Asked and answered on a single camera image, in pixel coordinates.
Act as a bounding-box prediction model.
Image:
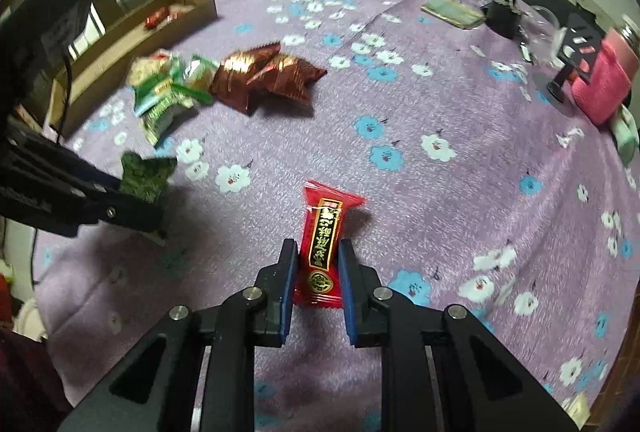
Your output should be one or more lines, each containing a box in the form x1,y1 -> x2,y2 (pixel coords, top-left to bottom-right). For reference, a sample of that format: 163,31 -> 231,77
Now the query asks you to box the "black phone stand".
546,10 -> 603,100

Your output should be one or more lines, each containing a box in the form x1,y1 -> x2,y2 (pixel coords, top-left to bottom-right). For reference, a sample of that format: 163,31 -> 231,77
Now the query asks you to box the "purple floral blanket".
30,0 -> 640,432

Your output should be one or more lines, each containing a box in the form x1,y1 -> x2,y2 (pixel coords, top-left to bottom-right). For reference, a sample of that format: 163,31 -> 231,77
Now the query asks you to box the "small paper card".
565,392 -> 591,428

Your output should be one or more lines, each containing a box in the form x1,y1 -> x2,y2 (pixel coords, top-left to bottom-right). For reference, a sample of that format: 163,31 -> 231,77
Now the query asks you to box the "red candy packet black label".
292,181 -> 367,309

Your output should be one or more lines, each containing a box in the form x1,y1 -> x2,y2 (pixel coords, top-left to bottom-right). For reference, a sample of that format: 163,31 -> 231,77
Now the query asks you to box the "green pea snack packet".
140,105 -> 188,148
120,151 -> 178,240

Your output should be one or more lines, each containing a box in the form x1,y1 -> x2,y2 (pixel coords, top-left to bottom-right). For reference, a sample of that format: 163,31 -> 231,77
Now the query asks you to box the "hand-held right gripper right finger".
338,239 -> 583,432

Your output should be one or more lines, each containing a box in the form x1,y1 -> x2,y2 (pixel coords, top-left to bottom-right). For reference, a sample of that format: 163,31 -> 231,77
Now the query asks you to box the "flat paper booklet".
420,0 -> 486,30

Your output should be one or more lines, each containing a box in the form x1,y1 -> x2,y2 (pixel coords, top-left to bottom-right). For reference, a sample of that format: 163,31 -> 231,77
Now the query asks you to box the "plain red snack packet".
145,7 -> 183,29

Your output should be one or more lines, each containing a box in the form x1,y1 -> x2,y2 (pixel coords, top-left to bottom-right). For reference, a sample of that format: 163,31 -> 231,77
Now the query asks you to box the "clear green cake packet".
185,55 -> 221,93

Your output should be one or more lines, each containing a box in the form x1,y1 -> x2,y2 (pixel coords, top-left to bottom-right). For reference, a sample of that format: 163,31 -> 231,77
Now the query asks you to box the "clear glass jar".
520,5 -> 568,63

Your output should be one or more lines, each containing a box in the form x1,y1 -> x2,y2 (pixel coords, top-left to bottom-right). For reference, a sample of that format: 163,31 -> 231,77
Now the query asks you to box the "dark red snack packet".
209,41 -> 281,113
247,55 -> 328,104

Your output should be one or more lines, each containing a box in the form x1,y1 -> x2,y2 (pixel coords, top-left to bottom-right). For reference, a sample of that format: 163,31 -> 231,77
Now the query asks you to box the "red cloth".
0,329 -> 71,432

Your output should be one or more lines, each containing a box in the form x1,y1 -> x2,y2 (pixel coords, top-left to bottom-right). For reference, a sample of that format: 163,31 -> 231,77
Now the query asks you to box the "light green cloth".
610,105 -> 640,165

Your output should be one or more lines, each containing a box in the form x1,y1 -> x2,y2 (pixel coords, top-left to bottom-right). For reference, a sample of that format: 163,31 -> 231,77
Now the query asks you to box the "white green snack packet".
131,54 -> 176,88

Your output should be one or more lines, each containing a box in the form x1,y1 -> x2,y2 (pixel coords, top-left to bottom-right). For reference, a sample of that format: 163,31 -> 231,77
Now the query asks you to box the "bottle with pink sleeve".
571,15 -> 640,125

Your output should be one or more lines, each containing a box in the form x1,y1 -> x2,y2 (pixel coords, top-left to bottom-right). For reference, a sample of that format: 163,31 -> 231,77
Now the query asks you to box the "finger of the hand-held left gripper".
7,129 -> 125,199
50,191 -> 167,239

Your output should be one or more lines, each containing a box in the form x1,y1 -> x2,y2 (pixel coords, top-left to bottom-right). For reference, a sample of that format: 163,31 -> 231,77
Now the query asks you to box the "small black device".
482,0 -> 526,40

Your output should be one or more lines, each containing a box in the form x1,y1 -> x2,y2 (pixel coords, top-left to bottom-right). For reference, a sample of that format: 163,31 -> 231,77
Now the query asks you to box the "cardboard box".
42,0 -> 218,135

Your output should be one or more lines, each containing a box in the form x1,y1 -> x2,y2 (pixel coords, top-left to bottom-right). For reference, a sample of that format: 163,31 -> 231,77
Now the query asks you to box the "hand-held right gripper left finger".
57,238 -> 301,432

